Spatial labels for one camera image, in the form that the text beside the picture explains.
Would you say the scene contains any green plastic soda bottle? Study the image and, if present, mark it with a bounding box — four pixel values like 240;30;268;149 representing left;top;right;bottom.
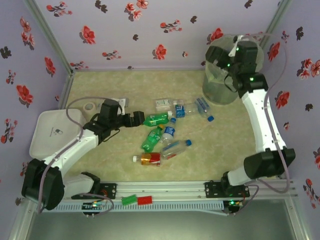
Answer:
140;124;166;154
142;112;171;127

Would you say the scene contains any clear bottle white label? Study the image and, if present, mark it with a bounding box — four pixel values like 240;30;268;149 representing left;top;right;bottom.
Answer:
154;98;186;113

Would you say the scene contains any red gold label bottle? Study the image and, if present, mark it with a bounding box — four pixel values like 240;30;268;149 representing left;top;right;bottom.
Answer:
132;151;163;168

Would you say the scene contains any blue label bottle white cap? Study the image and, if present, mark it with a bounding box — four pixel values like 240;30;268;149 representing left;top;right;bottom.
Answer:
167;103;199;119

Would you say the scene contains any clear bottle red blue label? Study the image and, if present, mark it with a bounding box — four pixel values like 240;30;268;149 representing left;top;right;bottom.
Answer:
160;139;193;161

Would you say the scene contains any clear green bin liner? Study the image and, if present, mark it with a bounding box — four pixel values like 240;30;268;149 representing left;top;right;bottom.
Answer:
204;34;265;82

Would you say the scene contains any translucent green plastic bin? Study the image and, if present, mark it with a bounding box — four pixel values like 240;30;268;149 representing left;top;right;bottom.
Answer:
201;34;265;106

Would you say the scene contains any beige tape roll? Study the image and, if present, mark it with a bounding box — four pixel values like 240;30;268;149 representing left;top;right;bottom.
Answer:
82;101;97;115

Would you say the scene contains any white plastic tray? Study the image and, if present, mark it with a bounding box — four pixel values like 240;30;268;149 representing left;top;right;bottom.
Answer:
28;108;88;163

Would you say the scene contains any red toy block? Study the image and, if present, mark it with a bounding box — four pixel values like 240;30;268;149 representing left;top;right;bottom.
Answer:
136;195;154;206

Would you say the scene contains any green toy block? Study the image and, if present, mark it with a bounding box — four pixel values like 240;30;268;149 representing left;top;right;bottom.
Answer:
121;194;138;206

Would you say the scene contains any left small circuit board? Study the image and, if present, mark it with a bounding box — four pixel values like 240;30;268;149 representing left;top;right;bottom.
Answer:
81;201;106;211

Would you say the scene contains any small circuit board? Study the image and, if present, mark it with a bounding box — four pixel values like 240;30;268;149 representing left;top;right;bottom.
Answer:
227;199;245;210
81;201;106;211

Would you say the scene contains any right small circuit board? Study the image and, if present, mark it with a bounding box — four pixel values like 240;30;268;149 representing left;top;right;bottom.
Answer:
227;199;245;210

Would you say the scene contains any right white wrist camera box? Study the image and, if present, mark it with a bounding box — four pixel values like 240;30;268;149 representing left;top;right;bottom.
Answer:
227;34;245;58

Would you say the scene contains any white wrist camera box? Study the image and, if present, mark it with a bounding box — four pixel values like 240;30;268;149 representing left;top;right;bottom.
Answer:
117;97;130;116
227;34;245;58

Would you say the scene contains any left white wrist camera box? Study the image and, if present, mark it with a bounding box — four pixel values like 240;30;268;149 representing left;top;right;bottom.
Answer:
117;97;130;116

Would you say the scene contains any left arm grey cable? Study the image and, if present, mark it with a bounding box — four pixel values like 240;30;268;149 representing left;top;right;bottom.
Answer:
37;96;123;217

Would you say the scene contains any aluminium corner post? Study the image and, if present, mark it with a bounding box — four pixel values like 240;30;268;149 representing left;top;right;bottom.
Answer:
23;0;75;75
259;0;294;50

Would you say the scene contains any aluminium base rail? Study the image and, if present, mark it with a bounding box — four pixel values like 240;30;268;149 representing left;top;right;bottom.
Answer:
23;178;298;201

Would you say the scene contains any white slotted cable duct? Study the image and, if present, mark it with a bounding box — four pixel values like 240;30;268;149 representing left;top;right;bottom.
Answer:
33;201;225;213

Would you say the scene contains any aluminium frame bar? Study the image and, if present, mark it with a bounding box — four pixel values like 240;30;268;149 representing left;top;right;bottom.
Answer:
6;199;36;240
284;194;312;240

